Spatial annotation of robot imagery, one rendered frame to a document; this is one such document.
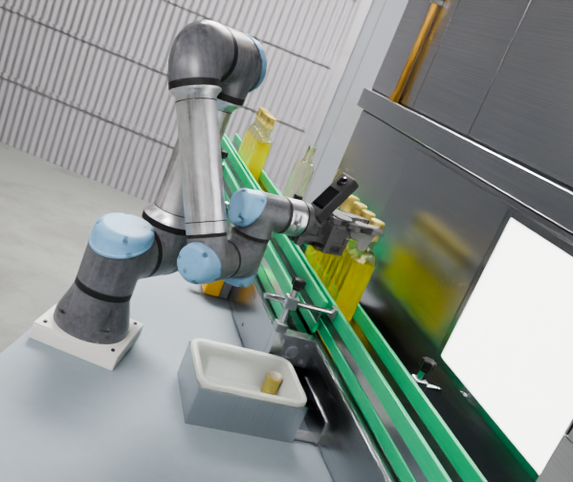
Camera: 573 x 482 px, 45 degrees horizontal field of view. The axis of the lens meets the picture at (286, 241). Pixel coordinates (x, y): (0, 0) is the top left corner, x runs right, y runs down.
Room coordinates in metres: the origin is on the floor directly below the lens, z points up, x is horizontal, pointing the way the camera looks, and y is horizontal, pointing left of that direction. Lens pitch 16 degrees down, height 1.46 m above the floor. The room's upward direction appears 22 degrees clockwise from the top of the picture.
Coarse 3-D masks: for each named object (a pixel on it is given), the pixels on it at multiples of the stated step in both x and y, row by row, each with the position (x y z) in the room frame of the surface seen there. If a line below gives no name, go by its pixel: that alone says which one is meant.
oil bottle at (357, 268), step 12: (348, 252) 1.50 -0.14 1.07; (360, 252) 1.47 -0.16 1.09; (372, 252) 1.49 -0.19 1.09; (348, 264) 1.47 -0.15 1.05; (360, 264) 1.46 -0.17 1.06; (372, 264) 1.47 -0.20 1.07; (336, 276) 1.50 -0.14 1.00; (348, 276) 1.46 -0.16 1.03; (360, 276) 1.47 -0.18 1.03; (336, 288) 1.48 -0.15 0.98; (348, 288) 1.46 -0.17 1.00; (360, 288) 1.47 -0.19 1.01; (336, 300) 1.46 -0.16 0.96; (348, 300) 1.47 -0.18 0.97; (348, 312) 1.47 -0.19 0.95
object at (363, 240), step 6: (360, 222) 1.45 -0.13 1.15; (372, 228) 1.44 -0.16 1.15; (378, 228) 1.46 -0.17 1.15; (354, 234) 1.43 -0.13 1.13; (360, 234) 1.43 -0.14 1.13; (366, 234) 1.44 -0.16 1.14; (372, 234) 1.44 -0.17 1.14; (378, 234) 1.46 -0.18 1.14; (360, 240) 1.44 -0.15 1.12; (366, 240) 1.45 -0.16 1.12; (360, 246) 1.44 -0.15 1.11; (366, 246) 1.45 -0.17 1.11
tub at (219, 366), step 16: (192, 352) 1.22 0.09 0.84; (208, 352) 1.28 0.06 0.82; (224, 352) 1.29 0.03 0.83; (240, 352) 1.30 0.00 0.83; (256, 352) 1.32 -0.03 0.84; (208, 368) 1.28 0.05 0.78; (224, 368) 1.29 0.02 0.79; (240, 368) 1.30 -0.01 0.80; (256, 368) 1.31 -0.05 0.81; (272, 368) 1.33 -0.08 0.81; (288, 368) 1.31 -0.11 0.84; (208, 384) 1.12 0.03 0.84; (224, 384) 1.14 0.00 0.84; (240, 384) 1.29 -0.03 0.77; (256, 384) 1.32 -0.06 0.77; (288, 384) 1.28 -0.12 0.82; (272, 400) 1.16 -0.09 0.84; (288, 400) 1.17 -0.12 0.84; (304, 400) 1.20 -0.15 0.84
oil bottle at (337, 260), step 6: (354, 240) 1.53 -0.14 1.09; (348, 246) 1.52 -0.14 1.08; (342, 252) 1.52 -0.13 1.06; (336, 258) 1.54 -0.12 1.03; (342, 258) 1.51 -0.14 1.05; (330, 264) 1.55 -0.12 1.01; (336, 264) 1.53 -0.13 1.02; (330, 270) 1.54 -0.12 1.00; (336, 270) 1.52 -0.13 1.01; (324, 276) 1.56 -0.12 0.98; (330, 276) 1.53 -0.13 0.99; (324, 282) 1.54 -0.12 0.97; (330, 282) 1.52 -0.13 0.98; (330, 288) 1.51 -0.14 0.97
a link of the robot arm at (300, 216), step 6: (294, 204) 1.33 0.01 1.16; (300, 204) 1.35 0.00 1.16; (294, 210) 1.32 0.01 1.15; (300, 210) 1.34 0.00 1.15; (306, 210) 1.35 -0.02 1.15; (294, 216) 1.32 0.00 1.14; (300, 216) 1.33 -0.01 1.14; (306, 216) 1.34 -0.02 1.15; (294, 222) 1.32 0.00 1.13; (300, 222) 1.33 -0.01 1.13; (306, 222) 1.34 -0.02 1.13; (288, 228) 1.32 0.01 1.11; (294, 228) 1.33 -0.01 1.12; (300, 228) 1.33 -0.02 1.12; (288, 234) 1.34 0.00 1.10; (294, 234) 1.34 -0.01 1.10
